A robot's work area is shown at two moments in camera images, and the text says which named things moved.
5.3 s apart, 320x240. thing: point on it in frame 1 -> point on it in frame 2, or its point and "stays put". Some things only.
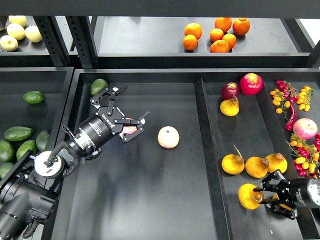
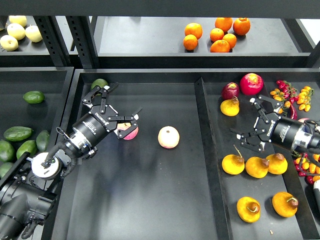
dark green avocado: [17, 133] stays put
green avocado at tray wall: [42, 140] stays put
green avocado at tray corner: [97, 85] stays put
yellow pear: [249, 199] -> [248, 209]
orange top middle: [223, 23] stays put
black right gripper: [294, 191] -> [269, 126]
